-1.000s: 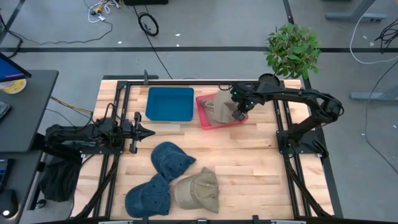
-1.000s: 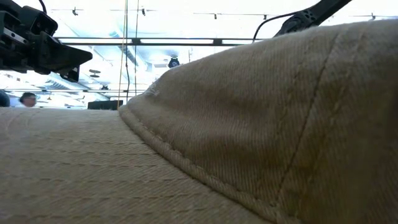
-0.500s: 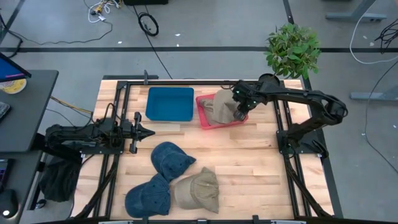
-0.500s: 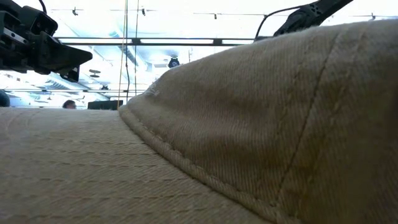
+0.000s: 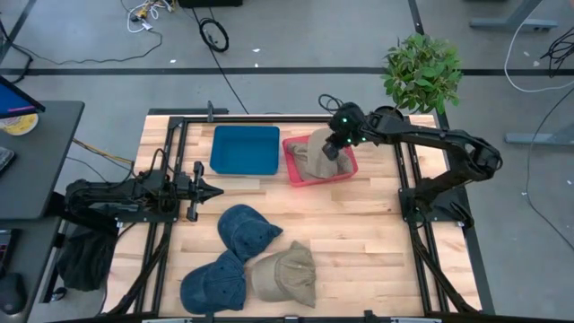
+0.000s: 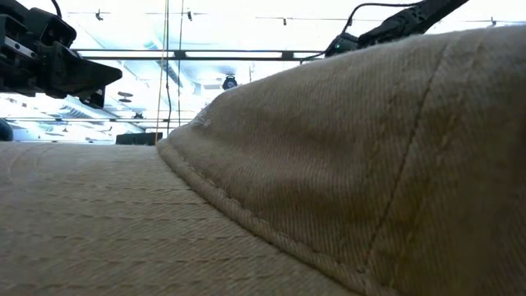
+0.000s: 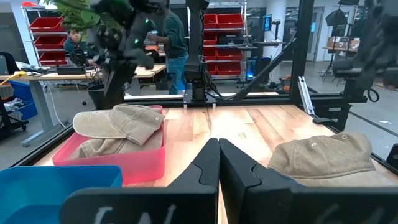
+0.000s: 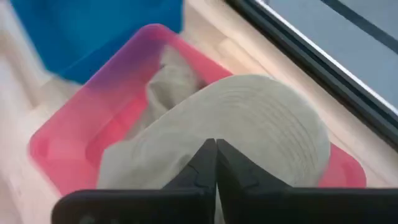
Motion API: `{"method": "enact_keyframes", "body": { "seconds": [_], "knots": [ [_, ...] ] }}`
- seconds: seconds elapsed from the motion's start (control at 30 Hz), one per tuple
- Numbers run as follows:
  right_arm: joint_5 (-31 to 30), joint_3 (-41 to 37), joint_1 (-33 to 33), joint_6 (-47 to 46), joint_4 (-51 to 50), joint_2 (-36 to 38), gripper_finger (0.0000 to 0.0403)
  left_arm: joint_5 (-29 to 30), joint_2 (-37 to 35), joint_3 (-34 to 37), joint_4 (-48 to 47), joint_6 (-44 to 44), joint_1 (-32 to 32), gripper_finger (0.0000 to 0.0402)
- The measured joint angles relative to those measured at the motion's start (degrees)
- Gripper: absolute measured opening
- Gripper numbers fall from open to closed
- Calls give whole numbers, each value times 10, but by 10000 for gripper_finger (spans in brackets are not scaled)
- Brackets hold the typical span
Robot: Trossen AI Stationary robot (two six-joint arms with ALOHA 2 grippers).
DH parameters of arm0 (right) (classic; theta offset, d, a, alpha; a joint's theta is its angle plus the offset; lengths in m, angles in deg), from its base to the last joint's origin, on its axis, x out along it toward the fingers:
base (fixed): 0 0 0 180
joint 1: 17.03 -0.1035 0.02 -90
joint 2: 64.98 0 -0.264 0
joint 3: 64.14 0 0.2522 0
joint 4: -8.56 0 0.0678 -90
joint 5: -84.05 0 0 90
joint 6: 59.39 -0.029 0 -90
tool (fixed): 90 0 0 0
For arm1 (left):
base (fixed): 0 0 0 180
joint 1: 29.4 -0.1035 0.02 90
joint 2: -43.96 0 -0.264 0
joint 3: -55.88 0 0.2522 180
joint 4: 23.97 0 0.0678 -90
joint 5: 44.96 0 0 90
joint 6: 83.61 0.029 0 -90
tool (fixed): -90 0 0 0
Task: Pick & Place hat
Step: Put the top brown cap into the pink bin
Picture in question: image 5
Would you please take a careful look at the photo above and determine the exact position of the black metal table frame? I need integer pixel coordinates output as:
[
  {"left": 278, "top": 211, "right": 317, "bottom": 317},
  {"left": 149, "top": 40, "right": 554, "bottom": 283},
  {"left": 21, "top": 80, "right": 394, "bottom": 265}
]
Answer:
[{"left": 105, "top": 100, "right": 497, "bottom": 323}]

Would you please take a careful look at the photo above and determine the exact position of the green potted plant black pot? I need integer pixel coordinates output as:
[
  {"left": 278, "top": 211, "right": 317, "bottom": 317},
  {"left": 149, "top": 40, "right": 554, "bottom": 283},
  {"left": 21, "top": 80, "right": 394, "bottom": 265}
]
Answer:
[{"left": 374, "top": 31, "right": 464, "bottom": 123}]

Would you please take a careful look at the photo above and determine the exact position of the black fabric bag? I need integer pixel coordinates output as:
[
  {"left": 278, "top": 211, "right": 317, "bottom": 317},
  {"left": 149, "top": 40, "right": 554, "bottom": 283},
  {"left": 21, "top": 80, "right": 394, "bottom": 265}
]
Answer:
[{"left": 56, "top": 224, "right": 119, "bottom": 293}]

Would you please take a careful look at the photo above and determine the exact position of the coiled black floor cable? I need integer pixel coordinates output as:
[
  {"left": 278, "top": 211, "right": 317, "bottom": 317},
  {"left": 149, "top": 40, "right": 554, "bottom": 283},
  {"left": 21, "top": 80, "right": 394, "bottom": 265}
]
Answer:
[{"left": 190, "top": 6, "right": 250, "bottom": 116}]

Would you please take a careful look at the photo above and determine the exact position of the laptop with blue screen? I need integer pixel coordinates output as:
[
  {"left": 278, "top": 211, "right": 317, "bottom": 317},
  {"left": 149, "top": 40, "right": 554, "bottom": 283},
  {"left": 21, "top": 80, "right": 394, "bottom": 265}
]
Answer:
[{"left": 0, "top": 74, "right": 47, "bottom": 120}]

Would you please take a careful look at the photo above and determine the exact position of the grey desk leg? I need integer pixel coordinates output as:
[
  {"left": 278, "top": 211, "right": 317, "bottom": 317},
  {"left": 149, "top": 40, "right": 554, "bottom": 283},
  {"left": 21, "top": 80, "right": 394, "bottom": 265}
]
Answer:
[
  {"left": 504, "top": 119, "right": 574, "bottom": 146},
  {"left": 469, "top": 0, "right": 560, "bottom": 33}
]

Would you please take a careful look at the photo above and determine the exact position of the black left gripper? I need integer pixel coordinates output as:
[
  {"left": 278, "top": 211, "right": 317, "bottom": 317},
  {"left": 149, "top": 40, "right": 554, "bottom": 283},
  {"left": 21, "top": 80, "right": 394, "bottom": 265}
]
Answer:
[{"left": 173, "top": 161, "right": 225, "bottom": 223}]

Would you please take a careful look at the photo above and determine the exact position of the blue plastic bin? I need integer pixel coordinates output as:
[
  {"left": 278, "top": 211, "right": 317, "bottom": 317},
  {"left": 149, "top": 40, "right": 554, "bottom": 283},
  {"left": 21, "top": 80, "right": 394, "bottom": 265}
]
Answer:
[{"left": 209, "top": 125, "right": 282, "bottom": 177}]

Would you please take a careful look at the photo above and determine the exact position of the beige baseball cap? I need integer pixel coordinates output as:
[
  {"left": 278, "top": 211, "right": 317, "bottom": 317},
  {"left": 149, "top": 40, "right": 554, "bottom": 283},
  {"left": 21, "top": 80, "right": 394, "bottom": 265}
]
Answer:
[
  {"left": 307, "top": 128, "right": 343, "bottom": 180},
  {"left": 249, "top": 240, "right": 317, "bottom": 310},
  {"left": 286, "top": 141, "right": 355, "bottom": 182}
]

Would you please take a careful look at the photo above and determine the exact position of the black cable bundle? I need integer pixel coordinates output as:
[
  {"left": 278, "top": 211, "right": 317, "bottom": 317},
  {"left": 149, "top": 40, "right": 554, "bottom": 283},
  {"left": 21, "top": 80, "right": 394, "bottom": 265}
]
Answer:
[{"left": 539, "top": 37, "right": 574, "bottom": 78}]

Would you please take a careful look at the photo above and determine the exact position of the black side desk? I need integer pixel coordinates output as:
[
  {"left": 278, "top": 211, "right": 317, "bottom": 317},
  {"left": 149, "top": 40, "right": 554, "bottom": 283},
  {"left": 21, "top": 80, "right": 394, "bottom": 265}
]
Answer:
[{"left": 0, "top": 100, "right": 86, "bottom": 323}]

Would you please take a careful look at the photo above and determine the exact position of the black computer mouse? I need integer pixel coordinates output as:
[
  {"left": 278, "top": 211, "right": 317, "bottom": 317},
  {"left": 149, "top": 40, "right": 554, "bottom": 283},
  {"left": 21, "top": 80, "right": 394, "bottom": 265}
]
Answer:
[{"left": 0, "top": 272, "right": 29, "bottom": 317}]

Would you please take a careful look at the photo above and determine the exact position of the white cable bundle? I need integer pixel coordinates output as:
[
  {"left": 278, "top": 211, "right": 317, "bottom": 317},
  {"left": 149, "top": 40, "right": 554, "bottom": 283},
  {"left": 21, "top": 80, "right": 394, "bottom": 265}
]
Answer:
[{"left": 126, "top": 0, "right": 174, "bottom": 34}]

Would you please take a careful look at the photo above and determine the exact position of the yellow white round bowl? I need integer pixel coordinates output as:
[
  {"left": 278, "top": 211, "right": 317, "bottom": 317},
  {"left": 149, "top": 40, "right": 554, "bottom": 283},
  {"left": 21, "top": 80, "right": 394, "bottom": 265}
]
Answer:
[{"left": 0, "top": 113, "right": 40, "bottom": 137}]

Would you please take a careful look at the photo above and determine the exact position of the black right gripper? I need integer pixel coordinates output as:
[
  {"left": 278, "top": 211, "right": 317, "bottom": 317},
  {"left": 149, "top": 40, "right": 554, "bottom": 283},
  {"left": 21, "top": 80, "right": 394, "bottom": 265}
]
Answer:
[{"left": 322, "top": 127, "right": 361, "bottom": 162}]

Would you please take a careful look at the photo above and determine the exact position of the pink plastic bin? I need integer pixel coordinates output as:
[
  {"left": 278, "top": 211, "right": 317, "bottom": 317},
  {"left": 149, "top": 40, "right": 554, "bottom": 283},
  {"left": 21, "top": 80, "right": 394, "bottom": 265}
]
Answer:
[{"left": 282, "top": 133, "right": 360, "bottom": 188}]

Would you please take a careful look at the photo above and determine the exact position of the blue denim baseball cap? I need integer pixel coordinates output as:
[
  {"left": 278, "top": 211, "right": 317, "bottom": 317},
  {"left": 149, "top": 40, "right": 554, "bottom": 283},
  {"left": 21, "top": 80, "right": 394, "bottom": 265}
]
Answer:
[
  {"left": 179, "top": 249, "right": 248, "bottom": 316},
  {"left": 217, "top": 204, "right": 284, "bottom": 264}
]

